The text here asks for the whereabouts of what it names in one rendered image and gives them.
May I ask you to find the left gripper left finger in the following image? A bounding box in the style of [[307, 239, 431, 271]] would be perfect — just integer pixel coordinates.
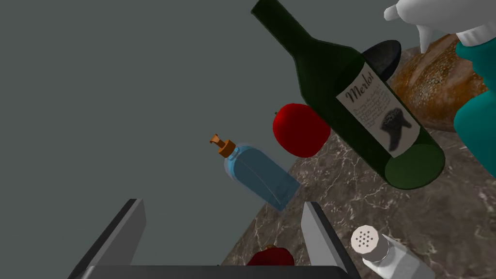
[[68, 198, 147, 279]]

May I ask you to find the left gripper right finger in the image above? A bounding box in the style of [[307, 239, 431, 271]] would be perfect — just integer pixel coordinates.
[[300, 201, 362, 279]]

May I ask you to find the dark red apple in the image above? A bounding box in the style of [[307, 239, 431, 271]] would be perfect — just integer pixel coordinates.
[[246, 244, 295, 267]]

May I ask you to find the white salt shaker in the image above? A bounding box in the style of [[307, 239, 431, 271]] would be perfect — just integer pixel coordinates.
[[350, 225, 436, 279]]

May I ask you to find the blue soap dispenser bottle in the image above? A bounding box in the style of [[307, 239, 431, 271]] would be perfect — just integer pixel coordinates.
[[209, 134, 301, 212]]

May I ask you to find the dark green wine bottle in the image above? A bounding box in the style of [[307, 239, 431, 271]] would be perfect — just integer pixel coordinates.
[[250, 0, 446, 190]]

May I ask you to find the black bowl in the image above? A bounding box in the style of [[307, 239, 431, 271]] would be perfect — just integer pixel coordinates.
[[361, 39, 402, 83]]

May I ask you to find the brown bread loaf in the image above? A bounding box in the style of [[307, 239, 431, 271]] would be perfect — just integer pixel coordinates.
[[389, 33, 490, 133]]

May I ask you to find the teal spray bottle white nozzle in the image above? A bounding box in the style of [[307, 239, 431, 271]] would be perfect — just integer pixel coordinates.
[[383, 0, 496, 180]]

